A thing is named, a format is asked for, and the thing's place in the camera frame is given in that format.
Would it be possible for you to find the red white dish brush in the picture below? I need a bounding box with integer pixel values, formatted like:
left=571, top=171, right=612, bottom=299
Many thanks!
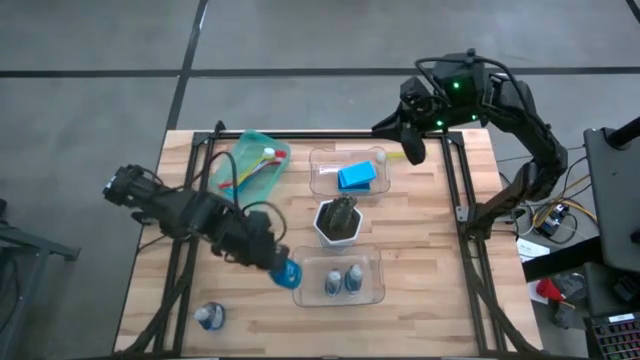
left=217, top=149, right=289, bottom=191

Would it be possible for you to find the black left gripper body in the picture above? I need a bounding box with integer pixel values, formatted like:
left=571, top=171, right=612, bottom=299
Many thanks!
left=226, top=233, right=293, bottom=275

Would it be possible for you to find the black chair base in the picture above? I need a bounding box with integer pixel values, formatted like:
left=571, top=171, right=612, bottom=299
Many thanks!
left=0, top=198, right=81, bottom=360

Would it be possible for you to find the green transparent plastic tray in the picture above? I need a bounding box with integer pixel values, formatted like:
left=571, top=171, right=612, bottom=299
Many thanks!
left=208, top=129, right=293, bottom=209

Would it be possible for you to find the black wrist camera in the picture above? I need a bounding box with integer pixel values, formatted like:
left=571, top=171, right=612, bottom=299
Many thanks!
left=245, top=210, right=275, bottom=240
left=398, top=75, right=434, bottom=109

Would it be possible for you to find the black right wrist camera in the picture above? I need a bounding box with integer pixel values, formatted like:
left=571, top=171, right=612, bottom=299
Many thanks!
left=398, top=75, right=434, bottom=109

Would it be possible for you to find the potted cactus in white pot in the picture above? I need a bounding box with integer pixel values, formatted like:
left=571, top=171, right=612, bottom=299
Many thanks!
left=312, top=198, right=364, bottom=250

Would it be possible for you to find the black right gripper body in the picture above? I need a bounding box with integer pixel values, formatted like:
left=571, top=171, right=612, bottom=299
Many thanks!
left=398, top=101, right=450, bottom=135

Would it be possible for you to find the black pole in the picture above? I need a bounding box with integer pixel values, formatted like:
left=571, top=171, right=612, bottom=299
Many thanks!
left=606, top=117, right=640, bottom=150

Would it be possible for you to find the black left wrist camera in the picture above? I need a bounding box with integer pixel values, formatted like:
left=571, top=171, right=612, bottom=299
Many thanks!
left=245, top=210, right=275, bottom=240

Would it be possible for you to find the clear plastic bin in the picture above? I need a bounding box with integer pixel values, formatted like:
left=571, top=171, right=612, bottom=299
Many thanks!
left=291, top=243, right=386, bottom=308
left=308, top=145, right=392, bottom=198

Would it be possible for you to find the white paper sheet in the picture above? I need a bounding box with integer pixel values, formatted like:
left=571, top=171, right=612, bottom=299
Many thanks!
left=516, top=237, right=552, bottom=264

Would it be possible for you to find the yellow-green white-headed brush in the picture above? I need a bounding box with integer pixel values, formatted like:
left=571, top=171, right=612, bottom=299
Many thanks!
left=234, top=145, right=278, bottom=187
left=375, top=149, right=407, bottom=164

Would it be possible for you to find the green cactus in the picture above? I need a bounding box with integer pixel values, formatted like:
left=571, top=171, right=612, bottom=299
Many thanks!
left=327, top=193, right=360, bottom=232

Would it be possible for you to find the black metal table frame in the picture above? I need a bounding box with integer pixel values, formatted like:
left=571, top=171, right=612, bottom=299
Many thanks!
left=115, top=118, right=545, bottom=360

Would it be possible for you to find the red object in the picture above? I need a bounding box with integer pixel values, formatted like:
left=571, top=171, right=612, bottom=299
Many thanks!
left=535, top=277, right=566, bottom=303

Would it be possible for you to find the grey black bag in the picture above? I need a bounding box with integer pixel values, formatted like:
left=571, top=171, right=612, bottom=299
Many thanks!
left=549, top=272, right=596, bottom=331

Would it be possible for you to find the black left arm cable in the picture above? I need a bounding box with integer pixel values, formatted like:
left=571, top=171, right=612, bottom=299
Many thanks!
left=199, top=149, right=289, bottom=246

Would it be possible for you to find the small blue black device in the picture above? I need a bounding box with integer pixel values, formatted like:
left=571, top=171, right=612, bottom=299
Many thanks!
left=532, top=202, right=571, bottom=239

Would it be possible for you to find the backlit computer keyboard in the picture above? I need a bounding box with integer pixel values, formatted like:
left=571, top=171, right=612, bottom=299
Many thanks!
left=583, top=312, right=640, bottom=360

